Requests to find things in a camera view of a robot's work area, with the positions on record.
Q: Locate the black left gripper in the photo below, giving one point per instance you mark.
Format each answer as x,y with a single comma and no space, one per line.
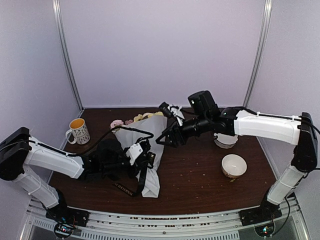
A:
140,161

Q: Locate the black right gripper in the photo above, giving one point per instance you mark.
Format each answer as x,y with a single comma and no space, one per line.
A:
172,132

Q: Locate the white wrapping paper sheet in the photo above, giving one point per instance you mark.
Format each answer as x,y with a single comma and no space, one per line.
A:
138,140

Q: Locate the large yellow flower bunch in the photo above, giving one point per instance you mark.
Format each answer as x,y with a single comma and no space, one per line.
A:
146,115

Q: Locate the pink flower stem two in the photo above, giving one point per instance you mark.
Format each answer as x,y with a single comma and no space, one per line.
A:
119,122

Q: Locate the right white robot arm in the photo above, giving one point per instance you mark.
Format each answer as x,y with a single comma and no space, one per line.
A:
240,121

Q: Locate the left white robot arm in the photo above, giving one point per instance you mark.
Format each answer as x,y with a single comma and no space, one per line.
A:
20,150

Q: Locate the white scalloped bowl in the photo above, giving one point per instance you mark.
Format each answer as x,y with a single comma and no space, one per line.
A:
225,141

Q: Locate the plain white round bowl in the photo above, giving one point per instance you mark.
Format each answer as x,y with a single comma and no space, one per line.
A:
233,166

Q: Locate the patterned white mug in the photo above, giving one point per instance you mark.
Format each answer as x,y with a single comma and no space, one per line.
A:
78,132

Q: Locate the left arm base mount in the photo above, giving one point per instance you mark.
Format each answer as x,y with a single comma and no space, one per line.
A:
67,219

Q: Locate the aluminium front rail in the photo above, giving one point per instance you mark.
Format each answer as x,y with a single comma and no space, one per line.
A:
224,225

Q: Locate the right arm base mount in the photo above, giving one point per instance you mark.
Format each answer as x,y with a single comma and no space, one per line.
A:
262,218

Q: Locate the right aluminium corner post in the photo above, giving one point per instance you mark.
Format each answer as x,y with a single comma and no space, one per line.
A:
263,35

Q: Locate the aluminium corner post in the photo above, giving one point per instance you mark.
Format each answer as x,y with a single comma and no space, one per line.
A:
65,53
263,35

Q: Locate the left aluminium corner post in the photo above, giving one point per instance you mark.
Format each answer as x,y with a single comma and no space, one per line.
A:
65,53

